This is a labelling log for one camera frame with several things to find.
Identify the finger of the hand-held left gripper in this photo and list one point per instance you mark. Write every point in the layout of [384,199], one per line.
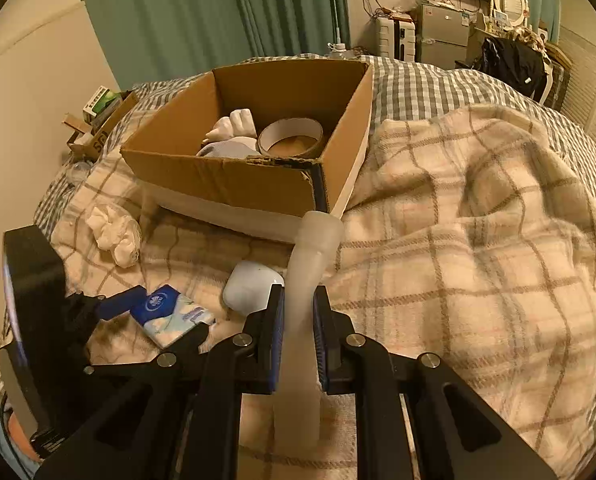
[190,342]
[120,302]

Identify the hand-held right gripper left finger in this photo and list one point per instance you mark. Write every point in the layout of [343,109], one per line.
[277,345]

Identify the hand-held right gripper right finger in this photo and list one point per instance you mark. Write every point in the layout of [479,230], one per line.
[322,345]

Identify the blue tissue pack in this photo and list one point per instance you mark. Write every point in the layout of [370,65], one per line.
[170,315]

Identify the translucent white plastic tube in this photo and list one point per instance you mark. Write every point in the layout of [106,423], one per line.
[303,280]

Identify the brown cardboard box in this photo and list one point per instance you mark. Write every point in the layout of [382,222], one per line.
[238,182]

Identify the person's left forearm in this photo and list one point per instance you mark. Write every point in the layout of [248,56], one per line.
[13,435]

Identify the white earbuds case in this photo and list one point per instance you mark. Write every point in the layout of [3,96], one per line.
[248,285]

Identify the crumpled white cloth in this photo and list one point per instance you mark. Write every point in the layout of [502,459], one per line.
[115,235]

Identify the clear plastic bottle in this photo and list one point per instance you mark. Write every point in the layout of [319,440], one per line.
[78,172]

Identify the beige plaid blanket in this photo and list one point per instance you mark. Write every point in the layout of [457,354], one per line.
[452,240]

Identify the small open cardboard box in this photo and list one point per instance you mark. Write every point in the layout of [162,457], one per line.
[103,130]

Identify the grey cloth item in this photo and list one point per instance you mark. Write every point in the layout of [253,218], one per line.
[223,149]

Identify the green and white carton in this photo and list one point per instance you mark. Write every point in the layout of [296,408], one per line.
[100,102]

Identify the brown tape roll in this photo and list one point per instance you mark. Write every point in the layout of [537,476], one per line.
[290,140]

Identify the white rolled socks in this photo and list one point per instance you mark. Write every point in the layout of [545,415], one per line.
[233,125]

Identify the clear plastic water jug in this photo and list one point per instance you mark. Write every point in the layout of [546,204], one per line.
[339,51]

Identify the grey mini refrigerator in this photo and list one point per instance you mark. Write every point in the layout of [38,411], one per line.
[445,35]

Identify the white pole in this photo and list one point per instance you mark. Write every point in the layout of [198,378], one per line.
[335,5]

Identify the black jacket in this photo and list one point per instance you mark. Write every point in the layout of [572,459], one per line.
[515,65]

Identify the white oval mirror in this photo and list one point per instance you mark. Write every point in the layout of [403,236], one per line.
[510,0]

